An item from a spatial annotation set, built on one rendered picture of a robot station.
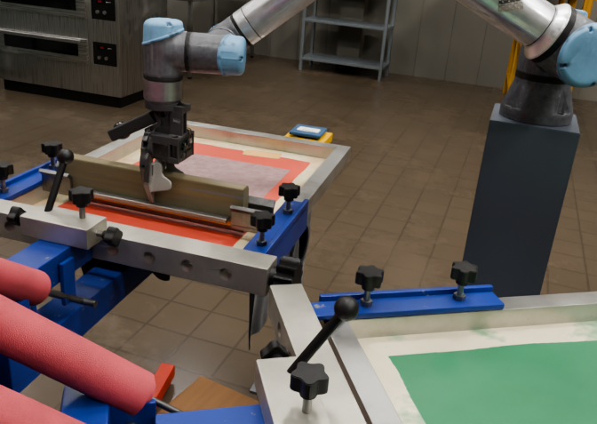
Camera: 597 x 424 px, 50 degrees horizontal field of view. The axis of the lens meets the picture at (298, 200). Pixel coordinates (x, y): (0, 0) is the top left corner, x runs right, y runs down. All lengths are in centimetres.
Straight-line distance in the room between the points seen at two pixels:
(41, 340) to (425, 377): 53
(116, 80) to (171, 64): 468
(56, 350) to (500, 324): 71
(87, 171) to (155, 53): 32
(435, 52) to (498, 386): 759
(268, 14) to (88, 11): 469
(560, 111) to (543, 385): 65
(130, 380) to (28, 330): 12
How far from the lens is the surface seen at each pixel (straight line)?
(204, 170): 165
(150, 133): 129
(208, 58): 122
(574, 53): 127
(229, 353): 259
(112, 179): 138
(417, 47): 846
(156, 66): 124
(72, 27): 607
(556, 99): 143
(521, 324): 114
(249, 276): 102
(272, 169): 168
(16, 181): 148
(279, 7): 132
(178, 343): 264
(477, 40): 836
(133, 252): 110
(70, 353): 70
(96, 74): 601
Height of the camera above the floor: 152
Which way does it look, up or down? 22 degrees down
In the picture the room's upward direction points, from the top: 5 degrees clockwise
